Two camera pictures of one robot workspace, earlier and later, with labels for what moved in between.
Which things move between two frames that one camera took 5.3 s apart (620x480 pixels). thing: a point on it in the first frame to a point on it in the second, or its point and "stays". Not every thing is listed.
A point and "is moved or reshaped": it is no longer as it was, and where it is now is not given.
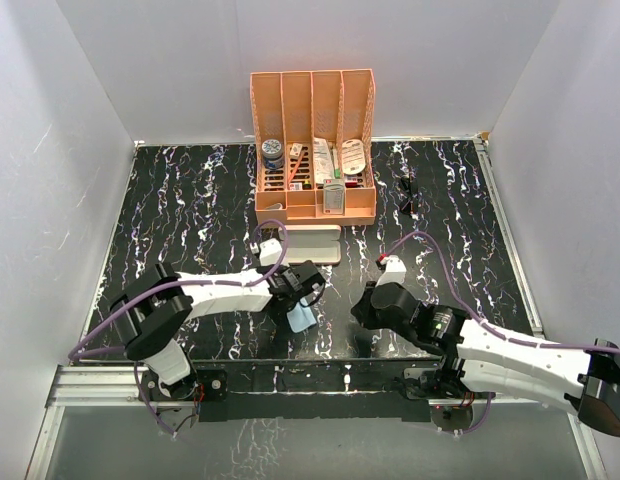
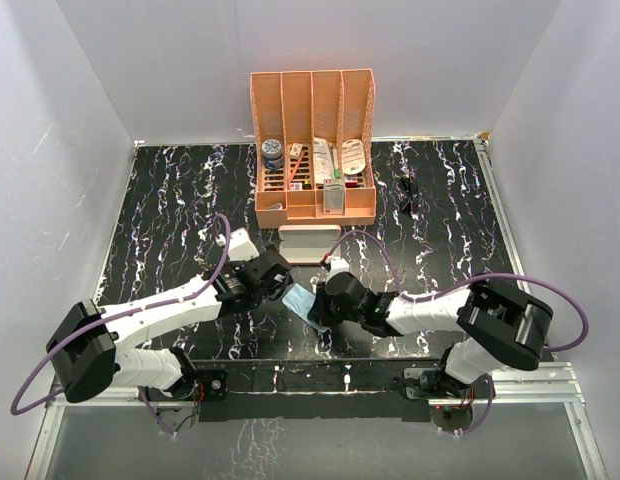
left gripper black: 281,270 to 284,282
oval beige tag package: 353,157 stays
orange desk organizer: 313,147 stays
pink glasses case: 318,243 stays
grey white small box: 333,196 stays
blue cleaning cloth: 300,317 is moved or reshaped
